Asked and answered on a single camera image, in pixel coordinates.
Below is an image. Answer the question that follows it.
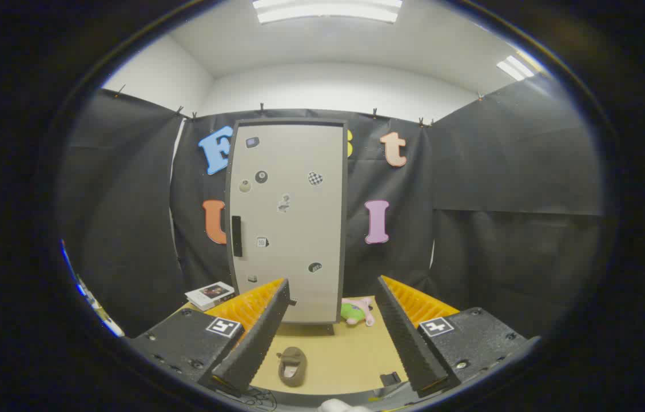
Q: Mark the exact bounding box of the brown fuzzy shoe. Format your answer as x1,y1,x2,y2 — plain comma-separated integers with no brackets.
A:
277,346,308,388

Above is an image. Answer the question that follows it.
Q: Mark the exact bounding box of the pink and green plush toy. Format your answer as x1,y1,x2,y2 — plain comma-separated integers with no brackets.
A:
340,296,376,327

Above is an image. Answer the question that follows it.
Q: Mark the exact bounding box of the tangle of cables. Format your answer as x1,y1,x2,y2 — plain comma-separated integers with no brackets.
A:
240,386,278,411

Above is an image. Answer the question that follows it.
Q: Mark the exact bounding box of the colourful printed clutter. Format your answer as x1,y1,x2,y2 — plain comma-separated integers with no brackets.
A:
61,239,126,338

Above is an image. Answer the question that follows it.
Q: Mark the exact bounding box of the dark grey shoe cabinet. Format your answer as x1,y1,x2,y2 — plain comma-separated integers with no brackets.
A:
224,117,351,336

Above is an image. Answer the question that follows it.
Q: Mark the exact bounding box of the long ceiling light panel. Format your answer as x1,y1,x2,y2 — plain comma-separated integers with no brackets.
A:
252,0,403,25

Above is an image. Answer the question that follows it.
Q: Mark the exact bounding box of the black backdrop cloth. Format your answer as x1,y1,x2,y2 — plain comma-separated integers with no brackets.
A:
59,74,606,338

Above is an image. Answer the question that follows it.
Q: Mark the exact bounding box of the white book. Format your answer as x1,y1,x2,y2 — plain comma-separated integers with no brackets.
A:
185,281,236,312

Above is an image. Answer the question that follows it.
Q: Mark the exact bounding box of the light grey shoe cabinet door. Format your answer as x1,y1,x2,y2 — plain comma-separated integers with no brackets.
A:
226,122,346,324

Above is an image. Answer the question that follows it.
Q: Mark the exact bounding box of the small ceiling light panel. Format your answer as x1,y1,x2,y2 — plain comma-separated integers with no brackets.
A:
496,55,536,81

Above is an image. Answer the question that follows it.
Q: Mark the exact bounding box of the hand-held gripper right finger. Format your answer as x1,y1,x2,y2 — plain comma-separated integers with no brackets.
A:
377,275,542,398

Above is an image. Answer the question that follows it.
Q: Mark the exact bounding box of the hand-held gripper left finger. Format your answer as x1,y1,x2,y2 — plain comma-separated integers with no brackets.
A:
128,278,292,398

